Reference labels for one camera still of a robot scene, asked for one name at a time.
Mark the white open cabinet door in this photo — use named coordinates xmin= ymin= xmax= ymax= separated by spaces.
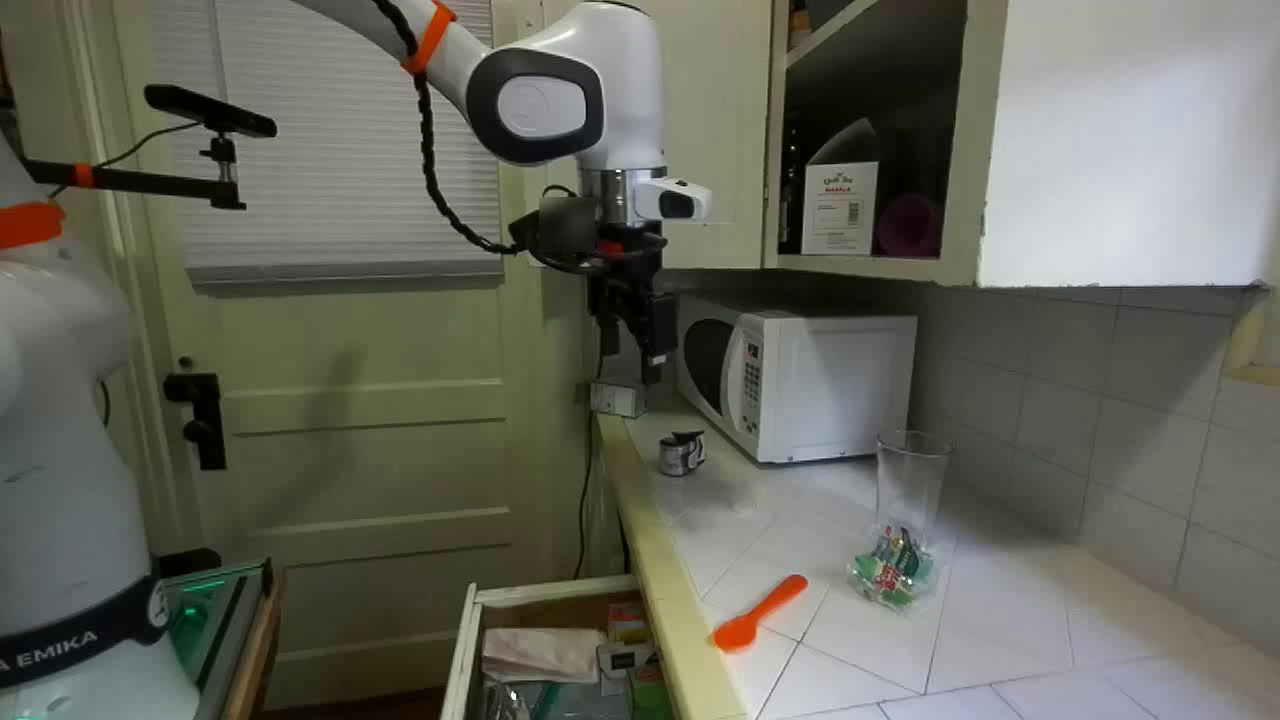
xmin=978 ymin=0 xmax=1272 ymax=294

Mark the cream wall cabinet frame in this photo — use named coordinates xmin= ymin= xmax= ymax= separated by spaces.
xmin=762 ymin=0 xmax=1011 ymax=294

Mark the black bar camera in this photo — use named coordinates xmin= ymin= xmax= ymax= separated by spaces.
xmin=142 ymin=80 xmax=282 ymax=143

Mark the green glass top cart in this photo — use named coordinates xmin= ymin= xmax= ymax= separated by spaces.
xmin=150 ymin=556 xmax=289 ymax=720

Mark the white folded cloth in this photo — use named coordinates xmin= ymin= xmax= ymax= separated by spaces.
xmin=475 ymin=625 xmax=610 ymax=690

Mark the green packet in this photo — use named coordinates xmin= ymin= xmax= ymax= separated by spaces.
xmin=628 ymin=663 xmax=675 ymax=720

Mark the white wall adapter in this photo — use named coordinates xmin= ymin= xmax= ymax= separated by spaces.
xmin=588 ymin=376 xmax=650 ymax=420

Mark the white open drawer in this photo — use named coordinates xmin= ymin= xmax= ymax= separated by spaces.
xmin=436 ymin=574 xmax=675 ymax=720

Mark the small white gadget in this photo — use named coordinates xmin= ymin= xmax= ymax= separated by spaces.
xmin=598 ymin=637 xmax=662 ymax=682

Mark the clear drinking glass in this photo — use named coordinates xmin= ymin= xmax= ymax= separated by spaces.
xmin=874 ymin=438 xmax=955 ymax=540

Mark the black door lock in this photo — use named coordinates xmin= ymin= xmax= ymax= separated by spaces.
xmin=162 ymin=365 xmax=234 ymax=476

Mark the orange plastic spoon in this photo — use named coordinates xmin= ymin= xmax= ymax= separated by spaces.
xmin=708 ymin=574 xmax=812 ymax=656

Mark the white microwave oven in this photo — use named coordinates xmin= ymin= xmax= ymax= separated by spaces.
xmin=668 ymin=294 xmax=925 ymax=467

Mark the white printed box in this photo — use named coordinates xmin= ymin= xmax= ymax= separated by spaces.
xmin=801 ymin=156 xmax=885 ymax=260

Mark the white window blind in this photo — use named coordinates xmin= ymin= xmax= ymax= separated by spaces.
xmin=173 ymin=0 xmax=511 ymax=294

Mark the pink round container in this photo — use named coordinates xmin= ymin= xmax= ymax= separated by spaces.
xmin=874 ymin=188 xmax=946 ymax=260

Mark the cream panel door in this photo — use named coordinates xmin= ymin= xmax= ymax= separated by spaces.
xmin=114 ymin=0 xmax=598 ymax=712

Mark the red and white packet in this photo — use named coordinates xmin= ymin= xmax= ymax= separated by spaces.
xmin=605 ymin=599 xmax=652 ymax=642

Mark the cream closed cabinet door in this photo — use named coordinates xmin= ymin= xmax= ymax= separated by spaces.
xmin=526 ymin=0 xmax=779 ymax=274

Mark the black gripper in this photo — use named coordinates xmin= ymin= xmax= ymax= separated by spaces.
xmin=594 ymin=221 xmax=679 ymax=388

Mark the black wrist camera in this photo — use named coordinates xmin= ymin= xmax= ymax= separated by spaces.
xmin=509 ymin=196 xmax=610 ymax=281

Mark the black power cord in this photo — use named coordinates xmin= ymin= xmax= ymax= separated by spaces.
xmin=574 ymin=396 xmax=605 ymax=582

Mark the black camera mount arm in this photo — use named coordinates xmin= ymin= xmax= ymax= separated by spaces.
xmin=19 ymin=134 xmax=251 ymax=218

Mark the clear bag of candy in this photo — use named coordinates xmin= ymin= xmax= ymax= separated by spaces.
xmin=848 ymin=522 xmax=939 ymax=611

